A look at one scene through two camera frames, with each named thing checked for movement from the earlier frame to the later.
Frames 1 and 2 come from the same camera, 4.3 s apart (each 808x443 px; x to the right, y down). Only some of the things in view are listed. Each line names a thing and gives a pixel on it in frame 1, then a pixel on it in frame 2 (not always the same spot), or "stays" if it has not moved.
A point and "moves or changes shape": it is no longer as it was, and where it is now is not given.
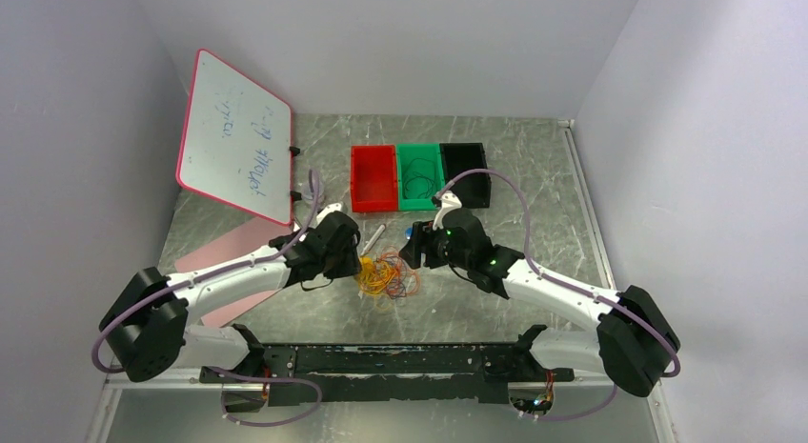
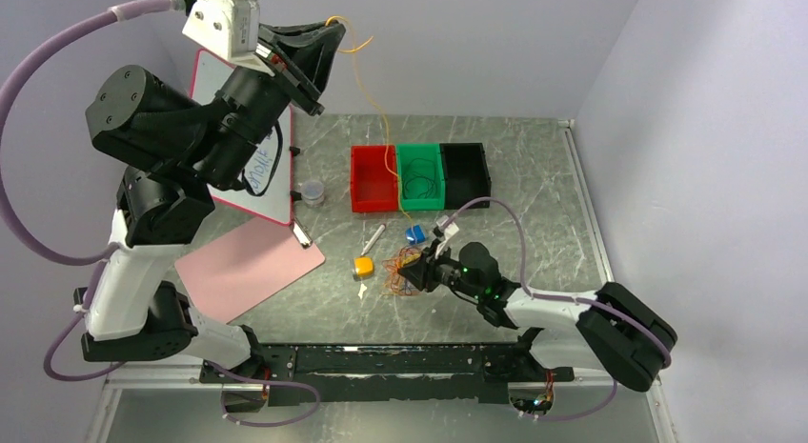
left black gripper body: (340, 263) to (302, 85)
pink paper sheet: (250, 237) stays
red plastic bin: (373, 178) stays
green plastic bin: (420, 175) stays
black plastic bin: (473, 191) stays
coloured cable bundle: (386, 275) moves or changes shape
